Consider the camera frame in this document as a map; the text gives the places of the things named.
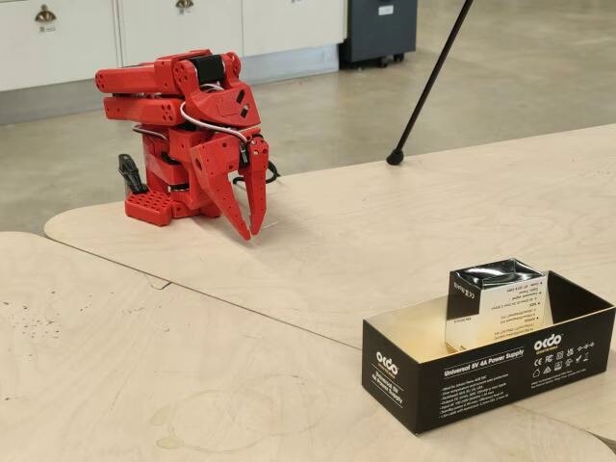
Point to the red robot arm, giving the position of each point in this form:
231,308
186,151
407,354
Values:
144,79

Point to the black and yellow open box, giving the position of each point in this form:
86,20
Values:
481,385

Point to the black table clamp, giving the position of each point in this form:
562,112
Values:
129,173

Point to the small black and white box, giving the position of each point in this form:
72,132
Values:
505,308

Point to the white cabinet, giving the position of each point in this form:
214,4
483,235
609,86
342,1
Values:
72,43

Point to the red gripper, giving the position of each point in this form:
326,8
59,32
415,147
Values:
208,163

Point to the small white stick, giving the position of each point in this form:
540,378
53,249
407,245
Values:
273,223

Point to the black tripod leg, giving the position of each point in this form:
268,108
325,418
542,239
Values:
428,86

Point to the dark grey wheeled cabinet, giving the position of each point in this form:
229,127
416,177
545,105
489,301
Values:
380,29

